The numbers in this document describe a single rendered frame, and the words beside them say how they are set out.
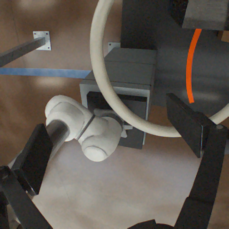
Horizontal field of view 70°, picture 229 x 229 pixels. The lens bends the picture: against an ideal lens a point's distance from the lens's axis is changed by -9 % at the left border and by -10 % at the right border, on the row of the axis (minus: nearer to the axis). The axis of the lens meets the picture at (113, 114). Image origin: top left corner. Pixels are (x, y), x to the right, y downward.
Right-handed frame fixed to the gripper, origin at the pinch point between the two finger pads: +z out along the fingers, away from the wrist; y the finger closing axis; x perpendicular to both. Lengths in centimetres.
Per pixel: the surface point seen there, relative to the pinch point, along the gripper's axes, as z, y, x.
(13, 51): 136, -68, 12
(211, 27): 73, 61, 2
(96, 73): 24.8, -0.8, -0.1
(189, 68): 134, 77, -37
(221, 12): 63, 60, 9
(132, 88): 74, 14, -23
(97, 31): 24.6, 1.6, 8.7
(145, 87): 73, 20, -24
